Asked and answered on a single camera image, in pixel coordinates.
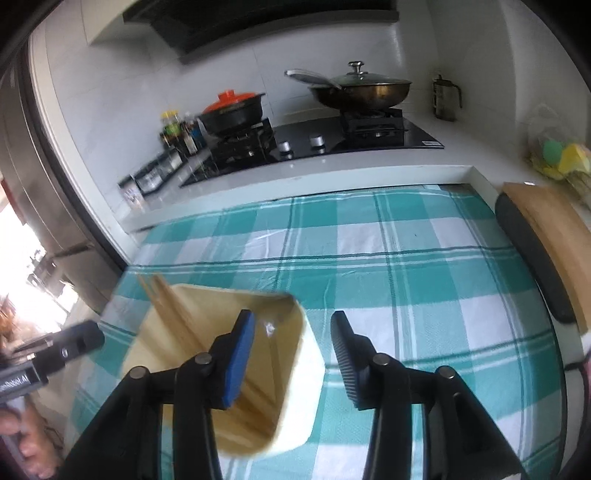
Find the person's left hand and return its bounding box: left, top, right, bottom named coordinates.
left=1, top=397, right=61, bottom=479

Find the wooden cutting board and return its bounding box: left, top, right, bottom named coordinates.
left=495, top=182, right=590, bottom=334

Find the cream plastic utensil holder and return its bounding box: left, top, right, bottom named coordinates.
left=120, top=275, right=325, bottom=457

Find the sauce bottles group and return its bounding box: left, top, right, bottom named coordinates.
left=159, top=110, right=206, bottom=157

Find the black gas stove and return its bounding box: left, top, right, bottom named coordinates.
left=180, top=108, right=444, bottom=187

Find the stainless steel refrigerator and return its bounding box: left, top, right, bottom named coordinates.
left=1, top=56, right=126, bottom=314

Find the yellow green sponge bag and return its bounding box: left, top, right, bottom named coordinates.
left=530, top=135, right=590, bottom=197

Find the black pot with red lid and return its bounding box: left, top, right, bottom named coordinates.
left=198, top=90, right=264, bottom=136

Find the teal checkered tablecloth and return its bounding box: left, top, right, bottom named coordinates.
left=65, top=187, right=565, bottom=479

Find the dark wok with lid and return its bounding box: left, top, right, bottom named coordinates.
left=284, top=61, right=412, bottom=114

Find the glass french press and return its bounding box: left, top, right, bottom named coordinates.
left=433, top=74, right=463, bottom=122

